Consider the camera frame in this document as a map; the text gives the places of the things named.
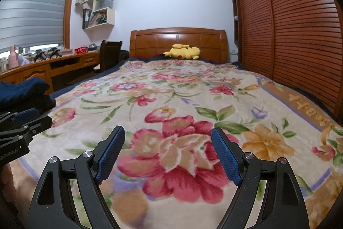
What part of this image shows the pink vase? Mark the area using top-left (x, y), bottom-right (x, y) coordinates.
top-left (9, 45), bottom-right (20, 68)

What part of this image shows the wooden window frame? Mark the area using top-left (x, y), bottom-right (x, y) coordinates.
top-left (38, 0), bottom-right (79, 51)

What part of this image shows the wooden bed headboard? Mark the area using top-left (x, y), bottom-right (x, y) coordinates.
top-left (129, 28), bottom-right (228, 62)

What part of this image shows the wooden louvered wardrobe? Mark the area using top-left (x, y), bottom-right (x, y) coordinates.
top-left (226, 0), bottom-right (343, 125)

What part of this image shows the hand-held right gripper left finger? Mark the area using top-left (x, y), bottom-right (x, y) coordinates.
top-left (27, 126), bottom-right (126, 229)

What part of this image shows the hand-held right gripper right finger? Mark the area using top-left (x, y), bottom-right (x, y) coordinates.
top-left (211, 127), bottom-right (308, 229)

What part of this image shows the grey paper bag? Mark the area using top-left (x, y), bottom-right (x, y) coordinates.
top-left (94, 0), bottom-right (113, 10)

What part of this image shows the white wall shelf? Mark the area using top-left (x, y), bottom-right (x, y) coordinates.
top-left (82, 0), bottom-right (117, 29)

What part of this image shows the wooden desk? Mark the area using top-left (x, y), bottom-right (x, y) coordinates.
top-left (0, 51), bottom-right (101, 93)

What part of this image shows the yellow plush toy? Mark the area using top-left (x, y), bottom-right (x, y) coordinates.
top-left (160, 44), bottom-right (202, 60)

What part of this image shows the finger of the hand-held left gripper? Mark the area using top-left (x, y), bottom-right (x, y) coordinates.
top-left (0, 108), bottom-right (39, 125)
top-left (0, 115), bottom-right (53, 140)

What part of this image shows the grey window blind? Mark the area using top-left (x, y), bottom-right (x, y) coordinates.
top-left (0, 0), bottom-right (74, 51)

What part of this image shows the navy blue suit jacket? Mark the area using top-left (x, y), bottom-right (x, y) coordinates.
top-left (0, 77), bottom-right (51, 105)

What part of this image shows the row of leaning books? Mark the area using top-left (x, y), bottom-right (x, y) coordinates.
top-left (90, 12), bottom-right (108, 27)

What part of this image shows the dark wooden chair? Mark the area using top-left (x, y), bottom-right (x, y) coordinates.
top-left (94, 40), bottom-right (124, 72)

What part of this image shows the floral blanket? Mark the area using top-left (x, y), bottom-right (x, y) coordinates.
top-left (8, 59), bottom-right (343, 229)

